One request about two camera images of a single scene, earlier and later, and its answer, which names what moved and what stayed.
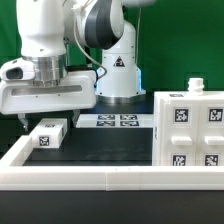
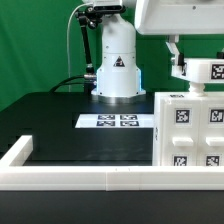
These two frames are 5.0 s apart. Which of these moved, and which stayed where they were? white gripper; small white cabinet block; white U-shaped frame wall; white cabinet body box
Moved: white gripper; small white cabinet block
Stayed: white cabinet body box; white U-shaped frame wall
